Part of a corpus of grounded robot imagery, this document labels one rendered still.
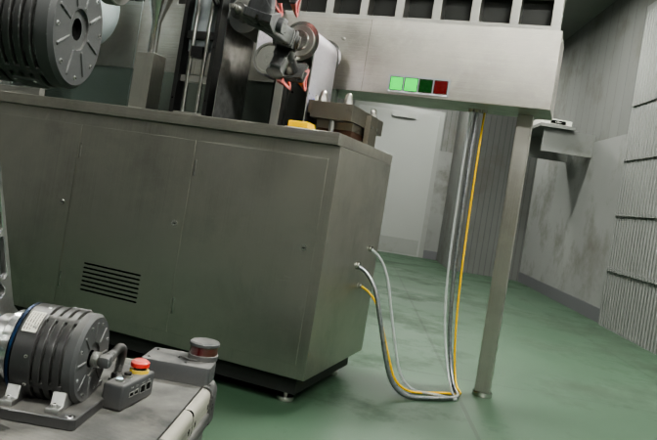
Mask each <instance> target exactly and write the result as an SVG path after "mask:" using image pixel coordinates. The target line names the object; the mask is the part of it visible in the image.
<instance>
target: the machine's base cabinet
mask: <svg viewBox="0 0 657 440"><path fill-rule="evenodd" d="M0 162H1V173H2V184H3V195H4V205H5V216H6V227H7V238H8V248H9V258H10V269H11V280H12V291H13V300H14V305H15V307H16V308H17V309H18V311H20V310H22V309H27V308H28V307H30V306H31V305H33V304H34V303H37V302H42V303H49V304H55V305H61V306H65V307H70V308H72V307H77V308H82V309H88V310H89V309H91V310H92V312H93V313H98V314H102V315H104V317H105V318H106V320H107V322H108V324H109V351H110V350H111V348H112V345H113V346H115V345H116V344H118V343H123V344H125V345H126V347H127V349H128V350H132V351H135V352H139V353H143V354H147V353H148V352H149V351H151V350H152V349H154V348H155V347H160V348H166V349H172V350H178V351H183V352H189V351H190V348H191V344H190V341H191V339H193V338H195V337H206V338H211V339H215V340H217V341H218V342H219V343H220V347H219V348H218V361H217V362H216V367H215V374H220V375H223V376H227V377H231V378H234V379H238V380H242V381H245V382H249V383H253V384H256V385H260V386H264V387H267V388H271V389H274V390H278V391H282V392H280V393H277V396H276V398H277V399H278V400H279V401H282V402H292V401H293V399H294V396H293V395H295V394H297V393H298V392H300V391H302V390H304V389H305V388H307V387H309V386H311V385H312V384H314V383H316V382H318V381H319V380H321V379H323V378H325V377H326V376H328V375H337V373H338V371H337V370H339V369H341V368H343V367H344V366H346V365H347V363H348V357H350V356H352V355H353V354H355V353H357V352H359V351H361V350H362V347H363V341H364V334H365V328H366V322H367V316H368V310H369V304H370V298H371V296H370V295H369V294H368V293H367V292H366V291H365V290H364V289H362V288H358V284H359V283H362V284H363V286H364V287H365V288H366V289H368V290H369V291H370V292H371V291H372V286H371V283H370V281H369V279H368V278H367V276H366V275H365V274H364V273H363V272H362V271H361V270H357V269H355V265H356V262H357V261H358V262H361V265H362V266H363V267H364V268H366V269H367V270H368V271H369V273H370V274H371V275H372V278H373V274H374V267H375V261H376V255H375V254H374V253H373V252H370V251H369V246H370V245H371V246H373V249H374V250H375V251H376V252H377V249H378V243H379V237H380V231H381V224H382V218H383V212H384V205H385V200H386V194H387V187H388V181H389V175H390V169H391V165H390V164H387V163H384V162H382V161H379V160H376V159H374V158H371V157H368V156H366V155H363V154H359V153H356V152H353V151H351V150H348V149H345V148H343V147H340V146H332V145H325V144H317V143H310V142H302V141H294V140H288V139H280V138H273V137H265V136H257V135H250V134H242V133H236V132H228V131H220V130H213V129H205V128H198V127H191V126H183V125H176V124H168V123H161V122H153V121H145V120H139V119H131V118H124V117H116V116H108V115H101V114H93V113H87V112H79V111H72V110H57V109H50V108H42V107H36V106H28V105H20V104H13V103H5V102H0ZM291 394H292V395H291Z"/></svg>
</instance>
